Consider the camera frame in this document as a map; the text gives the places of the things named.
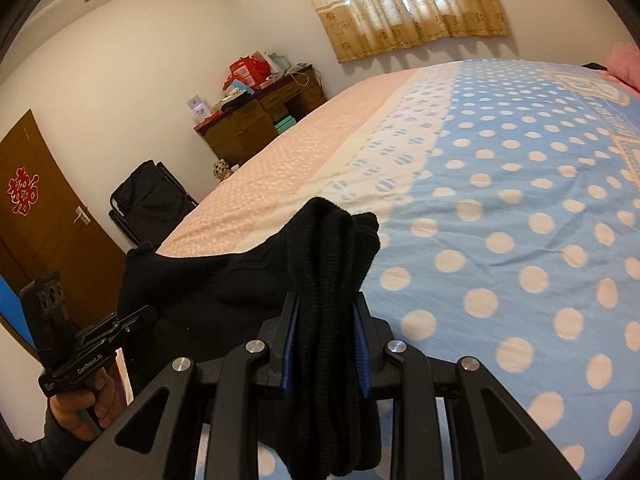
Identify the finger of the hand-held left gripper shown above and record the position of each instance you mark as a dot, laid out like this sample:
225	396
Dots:
137	319

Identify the blue panel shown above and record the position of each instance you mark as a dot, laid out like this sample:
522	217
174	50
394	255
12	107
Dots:
12	310

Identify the teal box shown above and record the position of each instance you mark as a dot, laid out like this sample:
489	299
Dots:
285	125

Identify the blue polka dot bedsheet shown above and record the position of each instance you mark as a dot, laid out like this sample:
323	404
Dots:
500	185

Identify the person's left forearm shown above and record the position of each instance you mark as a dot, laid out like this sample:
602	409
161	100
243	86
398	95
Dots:
45	455

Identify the teal paper bag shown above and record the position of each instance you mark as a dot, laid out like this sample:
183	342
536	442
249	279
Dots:
280	61

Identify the red door decoration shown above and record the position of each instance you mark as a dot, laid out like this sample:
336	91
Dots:
23	190

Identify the white card box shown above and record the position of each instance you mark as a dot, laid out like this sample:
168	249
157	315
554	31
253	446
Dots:
199	107

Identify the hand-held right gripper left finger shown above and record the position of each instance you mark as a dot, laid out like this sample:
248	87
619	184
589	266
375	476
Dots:
289	355

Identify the black pants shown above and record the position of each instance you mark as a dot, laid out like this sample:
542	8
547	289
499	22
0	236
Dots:
320	260

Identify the patterned basket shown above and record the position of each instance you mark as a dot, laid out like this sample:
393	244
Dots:
223	170

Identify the brown wooden door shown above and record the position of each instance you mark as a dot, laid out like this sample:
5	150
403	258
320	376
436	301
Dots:
45	245

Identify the beige patterned curtain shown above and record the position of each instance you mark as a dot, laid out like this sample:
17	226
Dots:
400	25

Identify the black folding chair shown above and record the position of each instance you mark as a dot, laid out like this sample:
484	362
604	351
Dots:
150	200

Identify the person's left hand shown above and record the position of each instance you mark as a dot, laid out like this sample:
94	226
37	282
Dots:
70	407

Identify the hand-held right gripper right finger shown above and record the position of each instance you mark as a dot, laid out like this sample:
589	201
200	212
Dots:
360	347

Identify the red gift bag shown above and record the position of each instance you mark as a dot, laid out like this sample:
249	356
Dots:
247	72

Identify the brown wooden desk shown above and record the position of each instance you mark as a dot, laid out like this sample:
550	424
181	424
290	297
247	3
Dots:
250	125

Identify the pink pillow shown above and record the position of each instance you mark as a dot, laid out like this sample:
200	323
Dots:
627	65

